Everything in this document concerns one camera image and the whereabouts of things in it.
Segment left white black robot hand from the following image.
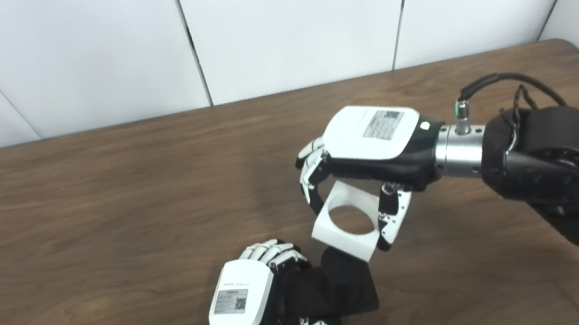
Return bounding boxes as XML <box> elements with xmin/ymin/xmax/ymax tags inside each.
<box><xmin>198</xmin><ymin>233</ymin><xmax>341</xmax><ymax>325</ymax></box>

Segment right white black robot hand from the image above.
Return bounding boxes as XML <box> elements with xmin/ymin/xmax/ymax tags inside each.
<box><xmin>290</xmin><ymin>95</ymin><xmax>460</xmax><ymax>261</ymax></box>

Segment white square piece with hole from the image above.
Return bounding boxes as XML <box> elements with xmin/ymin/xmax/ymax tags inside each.
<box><xmin>306</xmin><ymin>175</ymin><xmax>395</xmax><ymax>268</ymax></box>

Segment black peg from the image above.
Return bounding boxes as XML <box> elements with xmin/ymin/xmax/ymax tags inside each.
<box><xmin>275</xmin><ymin>242</ymin><xmax>381</xmax><ymax>324</ymax></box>

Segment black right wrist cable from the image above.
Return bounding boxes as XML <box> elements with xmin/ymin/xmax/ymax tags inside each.
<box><xmin>451</xmin><ymin>65</ymin><xmax>571</xmax><ymax>136</ymax></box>

